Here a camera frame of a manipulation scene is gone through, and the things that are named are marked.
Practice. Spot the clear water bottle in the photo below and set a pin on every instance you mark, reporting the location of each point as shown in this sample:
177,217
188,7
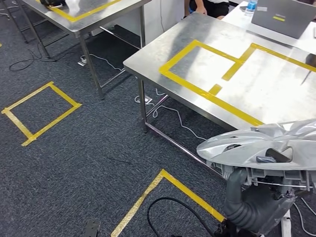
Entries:
250,6

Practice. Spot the white power adapter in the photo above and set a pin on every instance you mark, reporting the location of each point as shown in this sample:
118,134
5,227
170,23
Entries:
148,99
83,60

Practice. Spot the yellow table tape outline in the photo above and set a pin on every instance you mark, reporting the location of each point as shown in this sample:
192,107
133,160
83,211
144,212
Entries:
74,17

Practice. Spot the black bag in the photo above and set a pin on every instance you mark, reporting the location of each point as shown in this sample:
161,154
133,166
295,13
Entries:
51,2

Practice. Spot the yellow floor tape marking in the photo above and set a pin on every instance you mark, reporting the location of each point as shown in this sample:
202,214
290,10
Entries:
14,123

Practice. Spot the white table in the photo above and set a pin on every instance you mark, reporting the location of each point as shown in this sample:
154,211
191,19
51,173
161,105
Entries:
237,19

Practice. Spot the yellow workbench tape outline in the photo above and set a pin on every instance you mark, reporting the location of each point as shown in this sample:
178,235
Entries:
187,85

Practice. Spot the person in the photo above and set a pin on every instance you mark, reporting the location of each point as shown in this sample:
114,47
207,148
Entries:
214,8

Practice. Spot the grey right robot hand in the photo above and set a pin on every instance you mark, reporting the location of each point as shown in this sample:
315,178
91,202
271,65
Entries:
271,209

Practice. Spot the steel workbench table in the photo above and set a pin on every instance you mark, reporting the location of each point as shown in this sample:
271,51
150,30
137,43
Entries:
153,55

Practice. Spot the silver wheel hubcap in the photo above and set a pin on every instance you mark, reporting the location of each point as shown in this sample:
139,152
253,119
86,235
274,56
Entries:
246,147

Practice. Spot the grey laptop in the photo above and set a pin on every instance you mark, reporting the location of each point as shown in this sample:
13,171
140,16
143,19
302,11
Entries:
283,19

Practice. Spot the thin black floor strip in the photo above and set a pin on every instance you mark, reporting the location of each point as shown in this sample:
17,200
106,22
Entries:
119,160

